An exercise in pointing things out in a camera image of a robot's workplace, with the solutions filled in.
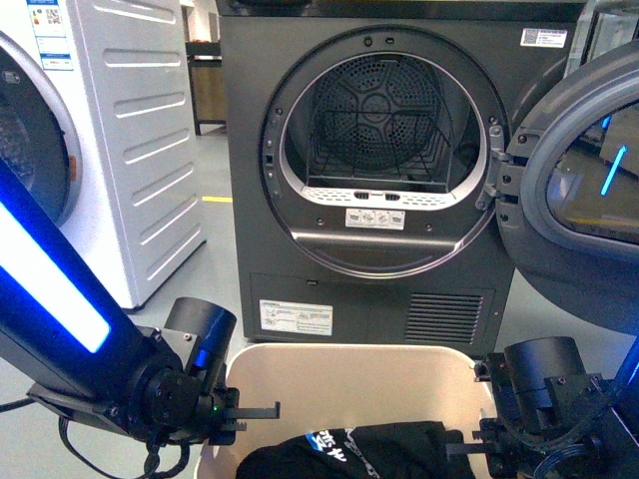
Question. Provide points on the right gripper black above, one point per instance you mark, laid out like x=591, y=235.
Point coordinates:
x=505, y=456

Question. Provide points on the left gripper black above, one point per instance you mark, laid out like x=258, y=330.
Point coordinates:
x=188, y=419

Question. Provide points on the beige plastic laundry hamper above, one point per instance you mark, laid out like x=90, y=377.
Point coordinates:
x=329, y=386

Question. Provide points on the left robot arm blue light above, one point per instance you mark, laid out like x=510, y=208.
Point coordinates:
x=89, y=362

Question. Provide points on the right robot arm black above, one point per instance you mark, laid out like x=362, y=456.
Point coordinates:
x=553, y=418

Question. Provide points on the black printed t-shirt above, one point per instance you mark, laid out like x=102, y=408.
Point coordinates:
x=393, y=450

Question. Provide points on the grey round dryer door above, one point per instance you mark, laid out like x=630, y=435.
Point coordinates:
x=566, y=192

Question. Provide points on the dark grey tumble dryer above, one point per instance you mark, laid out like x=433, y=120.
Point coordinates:
x=362, y=137

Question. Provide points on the white washing machine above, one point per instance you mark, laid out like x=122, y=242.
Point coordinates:
x=96, y=122

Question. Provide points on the dark wooden cabinet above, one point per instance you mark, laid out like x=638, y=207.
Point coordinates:
x=207, y=84

